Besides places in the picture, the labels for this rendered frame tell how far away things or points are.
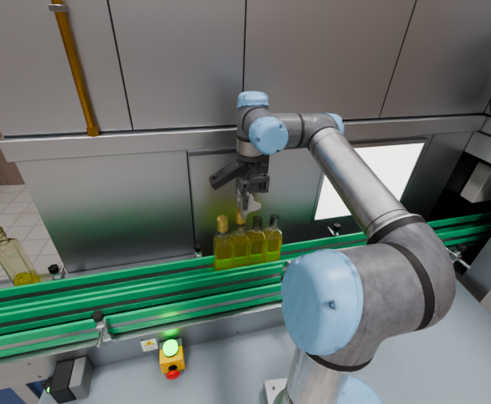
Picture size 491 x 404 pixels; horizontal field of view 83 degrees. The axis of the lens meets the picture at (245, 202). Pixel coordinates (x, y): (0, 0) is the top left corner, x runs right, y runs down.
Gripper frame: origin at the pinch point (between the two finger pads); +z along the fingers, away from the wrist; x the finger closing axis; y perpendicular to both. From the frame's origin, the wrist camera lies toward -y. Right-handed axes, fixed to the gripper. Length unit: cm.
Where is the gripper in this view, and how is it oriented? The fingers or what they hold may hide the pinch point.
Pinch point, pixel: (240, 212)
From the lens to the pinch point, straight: 86.3
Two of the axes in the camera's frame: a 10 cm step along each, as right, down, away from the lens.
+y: 9.6, -1.2, 2.4
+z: -0.4, 8.2, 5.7
